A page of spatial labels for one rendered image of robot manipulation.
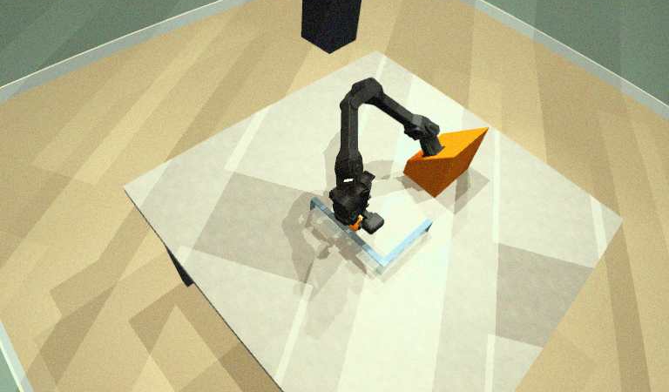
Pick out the clear l-shaped low wall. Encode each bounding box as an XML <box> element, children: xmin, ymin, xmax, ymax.
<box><xmin>311</xmin><ymin>201</ymin><xmax>432</xmax><ymax>275</ymax></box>

